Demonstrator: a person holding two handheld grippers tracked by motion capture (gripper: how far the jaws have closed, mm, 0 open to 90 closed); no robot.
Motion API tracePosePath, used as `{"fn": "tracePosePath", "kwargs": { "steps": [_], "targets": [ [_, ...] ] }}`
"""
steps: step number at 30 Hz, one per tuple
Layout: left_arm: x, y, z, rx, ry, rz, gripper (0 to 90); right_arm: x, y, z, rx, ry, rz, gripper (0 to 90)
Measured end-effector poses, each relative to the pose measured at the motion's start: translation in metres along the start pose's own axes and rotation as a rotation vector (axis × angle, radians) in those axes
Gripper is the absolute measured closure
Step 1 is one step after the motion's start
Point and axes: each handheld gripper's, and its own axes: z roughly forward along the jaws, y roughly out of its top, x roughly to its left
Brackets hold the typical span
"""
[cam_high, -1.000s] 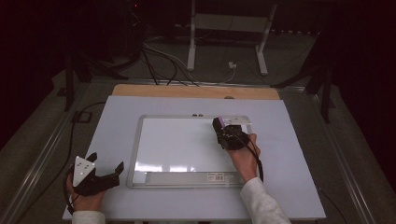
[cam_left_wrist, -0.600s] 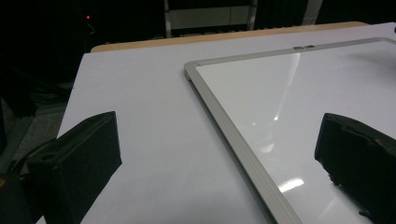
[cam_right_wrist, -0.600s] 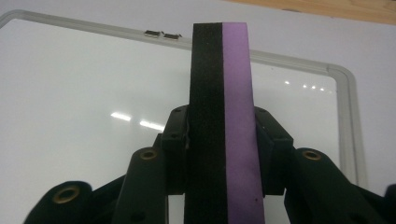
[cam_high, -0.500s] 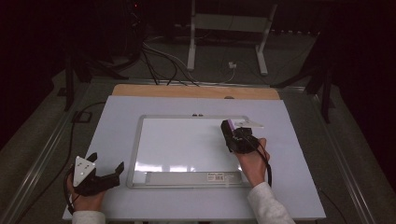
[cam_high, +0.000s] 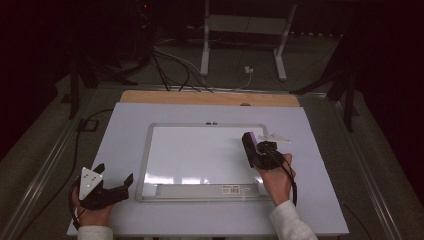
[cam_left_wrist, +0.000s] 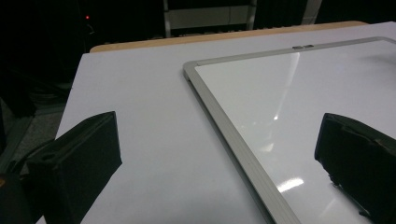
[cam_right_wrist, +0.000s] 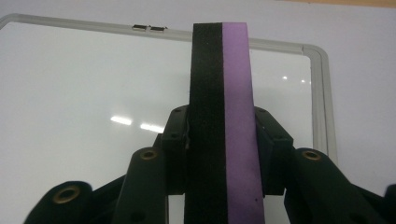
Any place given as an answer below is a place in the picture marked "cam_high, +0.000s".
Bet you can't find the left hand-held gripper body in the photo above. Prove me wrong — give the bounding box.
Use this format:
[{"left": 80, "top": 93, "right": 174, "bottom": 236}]
[{"left": 77, "top": 167, "right": 130, "bottom": 212}]

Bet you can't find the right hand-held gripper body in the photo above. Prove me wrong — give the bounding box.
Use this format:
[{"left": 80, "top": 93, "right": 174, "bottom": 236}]
[{"left": 254, "top": 132, "right": 292, "bottom": 171}]

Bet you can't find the black and purple whiteboard eraser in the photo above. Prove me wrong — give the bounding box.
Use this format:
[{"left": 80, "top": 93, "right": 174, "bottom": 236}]
[{"left": 241, "top": 131, "right": 259, "bottom": 168}]

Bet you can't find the silver-framed whiteboard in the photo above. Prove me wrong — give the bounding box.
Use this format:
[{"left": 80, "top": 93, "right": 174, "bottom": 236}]
[{"left": 134, "top": 122, "right": 278, "bottom": 204}]

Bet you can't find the person's left hand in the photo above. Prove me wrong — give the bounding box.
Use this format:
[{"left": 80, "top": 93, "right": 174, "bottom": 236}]
[{"left": 70, "top": 187, "right": 113, "bottom": 229}]

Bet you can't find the person's right hand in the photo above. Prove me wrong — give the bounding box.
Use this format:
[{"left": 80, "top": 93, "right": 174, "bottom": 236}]
[{"left": 255, "top": 153, "right": 295, "bottom": 208}]

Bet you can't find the white table cover sheet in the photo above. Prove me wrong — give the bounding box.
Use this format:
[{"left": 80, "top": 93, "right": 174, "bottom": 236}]
[{"left": 66, "top": 101, "right": 350, "bottom": 238}]

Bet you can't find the black square floor box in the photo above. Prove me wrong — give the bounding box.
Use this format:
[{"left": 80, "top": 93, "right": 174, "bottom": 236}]
[{"left": 77, "top": 118, "right": 100, "bottom": 132}]

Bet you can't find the black tripod stand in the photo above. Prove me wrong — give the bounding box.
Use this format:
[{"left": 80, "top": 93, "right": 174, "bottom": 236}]
[
  {"left": 61, "top": 49, "right": 138, "bottom": 120},
  {"left": 289, "top": 33, "right": 359, "bottom": 133}
]

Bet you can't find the white metal stand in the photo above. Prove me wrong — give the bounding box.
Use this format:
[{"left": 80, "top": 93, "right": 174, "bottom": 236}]
[{"left": 199, "top": 0, "right": 298, "bottom": 82}]

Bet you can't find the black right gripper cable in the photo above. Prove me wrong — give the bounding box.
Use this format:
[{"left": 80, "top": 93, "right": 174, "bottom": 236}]
[{"left": 266, "top": 150, "right": 372, "bottom": 240}]

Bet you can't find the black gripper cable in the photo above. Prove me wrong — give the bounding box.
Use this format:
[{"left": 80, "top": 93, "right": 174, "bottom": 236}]
[
  {"left": 266, "top": 150, "right": 372, "bottom": 240},
  {"left": 14, "top": 108, "right": 114, "bottom": 231}
]

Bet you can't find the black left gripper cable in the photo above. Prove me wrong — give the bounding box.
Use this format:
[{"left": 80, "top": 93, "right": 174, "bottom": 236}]
[{"left": 14, "top": 108, "right": 114, "bottom": 231}]

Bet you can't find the aluminium frame rail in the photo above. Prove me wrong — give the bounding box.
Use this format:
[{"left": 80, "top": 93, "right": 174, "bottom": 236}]
[
  {"left": 328, "top": 98, "right": 403, "bottom": 240},
  {"left": 96, "top": 83, "right": 331, "bottom": 98},
  {"left": 0, "top": 89, "right": 101, "bottom": 240}
]

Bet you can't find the black floor cable bundle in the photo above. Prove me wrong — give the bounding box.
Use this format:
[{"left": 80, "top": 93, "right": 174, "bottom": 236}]
[{"left": 146, "top": 43, "right": 214, "bottom": 94}]

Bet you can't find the white cable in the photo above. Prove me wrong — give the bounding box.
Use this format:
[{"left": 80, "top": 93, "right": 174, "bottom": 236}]
[{"left": 153, "top": 45, "right": 253, "bottom": 92}]

